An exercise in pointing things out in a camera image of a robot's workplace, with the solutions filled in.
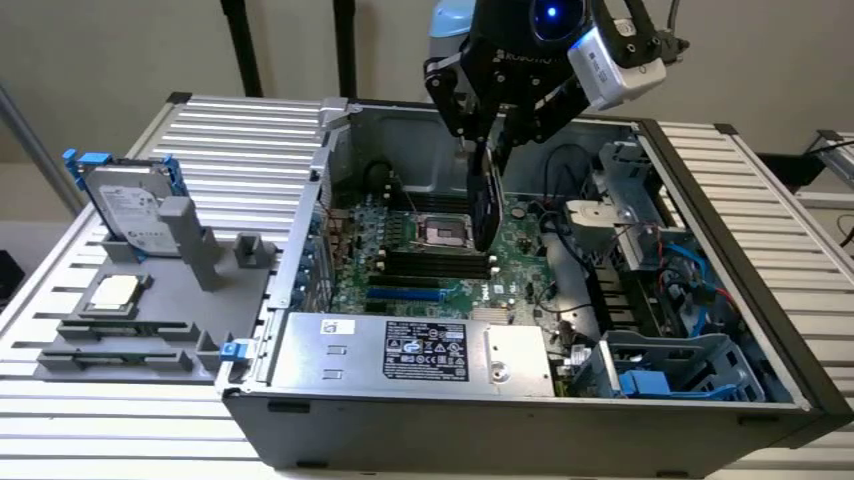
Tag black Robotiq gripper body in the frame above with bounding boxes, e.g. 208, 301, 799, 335
457, 0, 601, 119

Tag black graphics card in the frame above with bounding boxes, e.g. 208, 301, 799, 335
457, 141, 508, 254

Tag black RAM slot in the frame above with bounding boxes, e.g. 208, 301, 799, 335
385, 248, 493, 259
384, 255, 493, 267
380, 269, 493, 282
383, 262, 493, 274

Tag blue expansion slot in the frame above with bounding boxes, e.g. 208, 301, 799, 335
363, 286, 447, 305

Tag thin black pole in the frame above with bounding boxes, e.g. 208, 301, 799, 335
335, 0, 356, 99

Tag grey plastic fan shroud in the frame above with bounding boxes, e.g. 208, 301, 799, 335
563, 198, 620, 227

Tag grey metal drive cage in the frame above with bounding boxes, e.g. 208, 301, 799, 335
589, 141, 692, 272

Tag CPU socket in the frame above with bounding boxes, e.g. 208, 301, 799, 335
411, 212, 479, 250

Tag green motherboard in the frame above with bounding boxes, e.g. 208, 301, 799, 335
318, 189, 592, 351

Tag black tripod pole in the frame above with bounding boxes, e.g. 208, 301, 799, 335
218, 0, 266, 99

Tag silver chipset heat sink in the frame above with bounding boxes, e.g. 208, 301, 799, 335
468, 306, 513, 327

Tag hard disk with blue carrier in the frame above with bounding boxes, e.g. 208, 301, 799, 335
62, 148, 193, 262

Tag silver power supply unit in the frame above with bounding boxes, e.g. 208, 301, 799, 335
265, 312, 560, 400

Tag grey disk bay blue clips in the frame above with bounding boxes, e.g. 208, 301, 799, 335
572, 328, 768, 402

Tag grey parts rack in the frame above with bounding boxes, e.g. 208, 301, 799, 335
36, 195, 282, 386

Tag blue case latch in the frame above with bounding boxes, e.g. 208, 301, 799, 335
218, 338, 260, 362

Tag grey metal pole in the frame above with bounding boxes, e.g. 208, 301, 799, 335
0, 82, 89, 217

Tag silver CPU chip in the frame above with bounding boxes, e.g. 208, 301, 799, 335
88, 273, 146, 310

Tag black open PC case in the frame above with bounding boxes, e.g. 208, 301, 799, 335
218, 97, 854, 471

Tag green RAM stick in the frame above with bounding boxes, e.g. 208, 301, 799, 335
44, 352, 182, 365

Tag black cable bundle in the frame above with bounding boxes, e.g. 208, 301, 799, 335
540, 143, 599, 221

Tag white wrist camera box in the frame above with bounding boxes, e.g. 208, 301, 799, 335
565, 18, 668, 112

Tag black power cable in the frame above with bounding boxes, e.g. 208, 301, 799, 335
361, 158, 409, 197

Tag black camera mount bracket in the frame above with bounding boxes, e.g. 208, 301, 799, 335
589, 0, 689, 69

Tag blue data wire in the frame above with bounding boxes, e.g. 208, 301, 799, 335
656, 238, 729, 324

